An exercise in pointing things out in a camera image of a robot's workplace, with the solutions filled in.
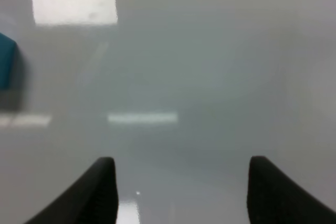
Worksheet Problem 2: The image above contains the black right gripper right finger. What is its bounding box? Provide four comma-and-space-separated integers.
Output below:
247, 156, 335, 223

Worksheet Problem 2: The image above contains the teal cube block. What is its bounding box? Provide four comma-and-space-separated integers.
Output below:
0, 33, 17, 90

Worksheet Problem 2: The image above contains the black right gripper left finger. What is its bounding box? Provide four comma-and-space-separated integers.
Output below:
27, 157, 118, 223

